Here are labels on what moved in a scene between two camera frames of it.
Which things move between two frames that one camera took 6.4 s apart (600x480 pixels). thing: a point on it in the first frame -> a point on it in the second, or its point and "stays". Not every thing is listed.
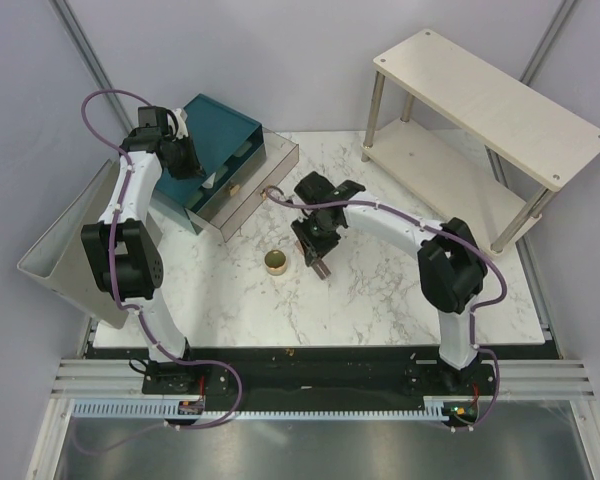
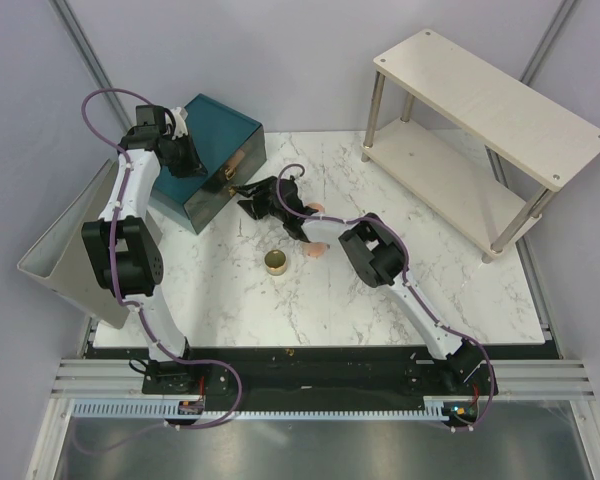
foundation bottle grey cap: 321,270 -> 236,159
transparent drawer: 281,155 -> 236,171
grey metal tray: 56,263 stays
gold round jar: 275,261 stays
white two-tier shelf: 483,149 stays
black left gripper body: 185,164 stays
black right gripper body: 317,236 -> 269,210
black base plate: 229,370 stays
